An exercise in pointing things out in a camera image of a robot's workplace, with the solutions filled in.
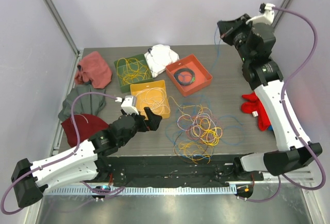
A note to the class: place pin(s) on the yellow plastic tray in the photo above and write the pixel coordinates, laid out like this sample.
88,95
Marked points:
153,95

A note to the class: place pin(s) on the left aluminium frame post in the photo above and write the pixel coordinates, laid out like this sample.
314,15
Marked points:
60,23

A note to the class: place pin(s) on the dark red cloth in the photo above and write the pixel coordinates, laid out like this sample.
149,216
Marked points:
87,125

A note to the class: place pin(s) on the grey cloth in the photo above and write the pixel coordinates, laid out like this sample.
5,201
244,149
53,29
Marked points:
87,104

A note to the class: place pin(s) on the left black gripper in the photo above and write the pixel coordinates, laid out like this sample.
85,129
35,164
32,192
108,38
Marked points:
152,122

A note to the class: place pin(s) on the pink cloth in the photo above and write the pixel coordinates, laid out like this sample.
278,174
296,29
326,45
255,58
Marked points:
93,69

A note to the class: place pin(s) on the green plastic tray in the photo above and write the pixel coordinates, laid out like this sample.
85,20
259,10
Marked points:
132,70

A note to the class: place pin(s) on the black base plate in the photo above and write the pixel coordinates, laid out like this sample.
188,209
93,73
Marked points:
172,171

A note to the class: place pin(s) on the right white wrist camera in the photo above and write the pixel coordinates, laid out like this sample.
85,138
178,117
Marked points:
266,15

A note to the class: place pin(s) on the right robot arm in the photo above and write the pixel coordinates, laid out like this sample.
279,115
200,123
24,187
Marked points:
254,42

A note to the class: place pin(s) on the white crumpled cloth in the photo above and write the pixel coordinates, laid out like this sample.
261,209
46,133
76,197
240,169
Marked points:
158,57

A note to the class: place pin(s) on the slotted cable duct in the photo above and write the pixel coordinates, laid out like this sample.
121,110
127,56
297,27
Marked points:
83,190

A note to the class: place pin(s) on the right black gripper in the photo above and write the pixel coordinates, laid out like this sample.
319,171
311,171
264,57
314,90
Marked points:
227,29

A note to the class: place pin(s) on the orange plastic tray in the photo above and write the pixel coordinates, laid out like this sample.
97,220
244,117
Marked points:
188,75

